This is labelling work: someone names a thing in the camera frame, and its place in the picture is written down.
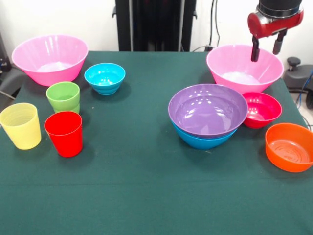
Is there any crimson bowl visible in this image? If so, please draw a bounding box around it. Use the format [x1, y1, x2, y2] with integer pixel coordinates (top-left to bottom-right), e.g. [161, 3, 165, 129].
[242, 92, 283, 129]

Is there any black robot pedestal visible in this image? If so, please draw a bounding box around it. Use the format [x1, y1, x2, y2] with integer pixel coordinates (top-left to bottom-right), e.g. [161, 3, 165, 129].
[112, 0, 198, 52]

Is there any small blue bowl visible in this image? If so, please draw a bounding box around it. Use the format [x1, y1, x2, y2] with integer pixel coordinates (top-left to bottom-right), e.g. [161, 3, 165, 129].
[84, 62, 126, 96]

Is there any large pink bowl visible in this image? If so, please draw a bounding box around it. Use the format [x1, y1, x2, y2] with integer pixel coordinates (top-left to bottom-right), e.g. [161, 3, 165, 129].
[206, 44, 285, 95]
[11, 34, 89, 87]

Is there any black hanging cable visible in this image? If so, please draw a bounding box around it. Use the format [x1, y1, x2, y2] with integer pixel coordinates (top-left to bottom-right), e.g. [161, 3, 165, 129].
[209, 0, 221, 47]

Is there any dark green tablecloth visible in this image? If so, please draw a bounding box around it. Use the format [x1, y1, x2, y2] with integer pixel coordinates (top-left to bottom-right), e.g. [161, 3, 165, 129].
[0, 50, 313, 235]

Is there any black rounded floor base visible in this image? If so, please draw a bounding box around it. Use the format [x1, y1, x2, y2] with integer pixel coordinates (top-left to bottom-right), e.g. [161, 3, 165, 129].
[283, 56, 313, 110]

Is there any dark grey chair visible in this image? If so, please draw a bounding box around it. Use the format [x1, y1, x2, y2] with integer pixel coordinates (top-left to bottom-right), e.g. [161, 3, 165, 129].
[0, 31, 26, 103]

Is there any large blue bowl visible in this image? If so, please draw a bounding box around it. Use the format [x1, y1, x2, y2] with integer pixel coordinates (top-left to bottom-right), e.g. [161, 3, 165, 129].
[172, 122, 239, 150]

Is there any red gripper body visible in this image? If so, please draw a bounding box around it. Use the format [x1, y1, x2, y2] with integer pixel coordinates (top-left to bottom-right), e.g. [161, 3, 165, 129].
[247, 9, 305, 40]

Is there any red cup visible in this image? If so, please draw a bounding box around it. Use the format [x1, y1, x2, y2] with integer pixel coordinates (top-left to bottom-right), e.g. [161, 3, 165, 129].
[44, 110, 83, 158]

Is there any green cup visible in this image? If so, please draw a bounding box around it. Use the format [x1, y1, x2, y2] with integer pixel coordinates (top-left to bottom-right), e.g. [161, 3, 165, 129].
[45, 81, 81, 115]

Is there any purple bowl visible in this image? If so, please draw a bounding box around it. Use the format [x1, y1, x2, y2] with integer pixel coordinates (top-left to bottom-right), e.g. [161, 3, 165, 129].
[168, 83, 248, 139]

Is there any blue cable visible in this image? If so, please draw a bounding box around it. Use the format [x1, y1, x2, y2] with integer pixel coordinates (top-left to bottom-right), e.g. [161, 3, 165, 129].
[295, 70, 313, 110]

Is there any orange bowl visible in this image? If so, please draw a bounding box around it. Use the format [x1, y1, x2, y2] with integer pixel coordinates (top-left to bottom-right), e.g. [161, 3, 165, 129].
[265, 122, 313, 173]

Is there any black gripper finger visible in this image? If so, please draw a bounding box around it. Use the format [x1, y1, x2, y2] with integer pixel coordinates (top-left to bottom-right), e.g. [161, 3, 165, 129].
[272, 31, 287, 55]
[250, 36, 260, 63]

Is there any yellow cup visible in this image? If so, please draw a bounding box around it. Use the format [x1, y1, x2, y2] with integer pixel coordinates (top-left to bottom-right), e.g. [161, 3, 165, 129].
[0, 102, 42, 150]

